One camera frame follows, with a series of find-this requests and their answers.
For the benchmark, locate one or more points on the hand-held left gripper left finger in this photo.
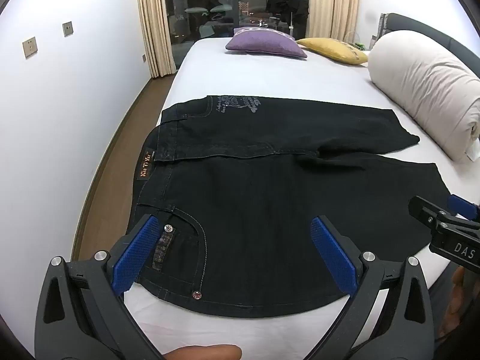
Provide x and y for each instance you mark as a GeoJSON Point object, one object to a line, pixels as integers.
{"type": "Point", "coordinates": [137, 255]}

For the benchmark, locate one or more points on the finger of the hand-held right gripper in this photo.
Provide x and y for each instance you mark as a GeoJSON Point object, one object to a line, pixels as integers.
{"type": "Point", "coordinates": [423, 208]}
{"type": "Point", "coordinates": [465, 207]}

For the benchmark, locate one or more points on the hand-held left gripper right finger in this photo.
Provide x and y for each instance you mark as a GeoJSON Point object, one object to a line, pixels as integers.
{"type": "Point", "coordinates": [332, 255]}

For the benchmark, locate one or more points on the black denim pants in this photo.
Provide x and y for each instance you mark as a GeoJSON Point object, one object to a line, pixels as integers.
{"type": "Point", "coordinates": [262, 213]}

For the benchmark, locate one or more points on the rolled cream duvet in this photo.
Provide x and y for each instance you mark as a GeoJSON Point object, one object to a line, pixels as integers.
{"type": "Point", "coordinates": [423, 82]}

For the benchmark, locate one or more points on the yellow pillow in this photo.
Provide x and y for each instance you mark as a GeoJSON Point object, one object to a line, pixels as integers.
{"type": "Point", "coordinates": [333, 48]}

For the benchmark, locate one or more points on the dark grey headboard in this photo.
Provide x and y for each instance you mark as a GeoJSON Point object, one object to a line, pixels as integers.
{"type": "Point", "coordinates": [420, 24]}

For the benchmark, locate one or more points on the white bed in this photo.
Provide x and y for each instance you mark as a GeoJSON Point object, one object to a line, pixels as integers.
{"type": "Point", "coordinates": [262, 78]}

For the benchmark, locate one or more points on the purple pillow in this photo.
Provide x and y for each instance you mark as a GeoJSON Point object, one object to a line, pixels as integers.
{"type": "Point", "coordinates": [262, 45]}

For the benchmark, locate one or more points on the beige curtain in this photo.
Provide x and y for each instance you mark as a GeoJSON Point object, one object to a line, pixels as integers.
{"type": "Point", "coordinates": [152, 22]}
{"type": "Point", "coordinates": [333, 3]}

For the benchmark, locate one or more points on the patterned lilac pillow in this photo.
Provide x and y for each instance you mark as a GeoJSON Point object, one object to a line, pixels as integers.
{"type": "Point", "coordinates": [262, 30]}

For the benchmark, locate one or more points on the dark hanging clothes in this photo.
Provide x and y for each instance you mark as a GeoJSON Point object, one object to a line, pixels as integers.
{"type": "Point", "coordinates": [287, 7]}

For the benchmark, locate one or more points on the large wall socket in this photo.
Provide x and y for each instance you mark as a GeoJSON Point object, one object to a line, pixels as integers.
{"type": "Point", "coordinates": [30, 47]}
{"type": "Point", "coordinates": [67, 28]}

